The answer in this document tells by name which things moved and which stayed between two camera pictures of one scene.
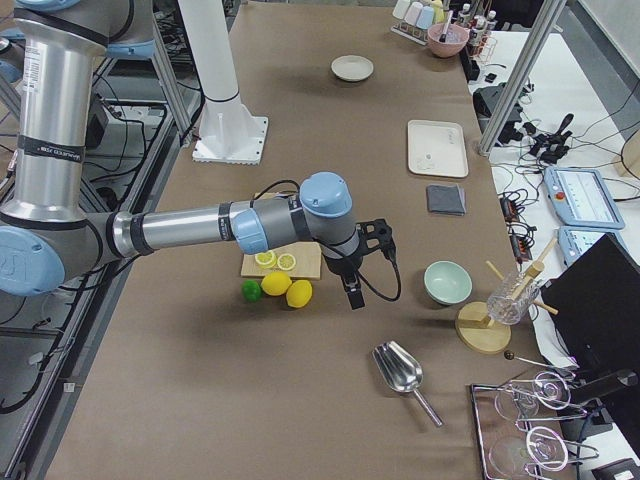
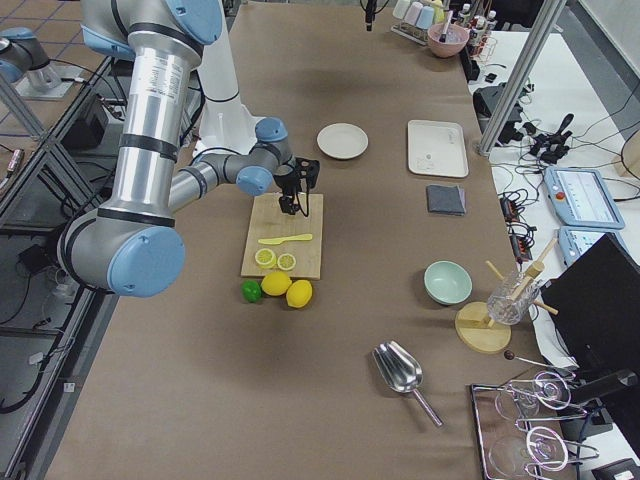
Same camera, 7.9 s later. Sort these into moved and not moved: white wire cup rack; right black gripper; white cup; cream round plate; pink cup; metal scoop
Moved: cream round plate; right black gripper
Not moved: pink cup; white wire cup rack; white cup; metal scoop
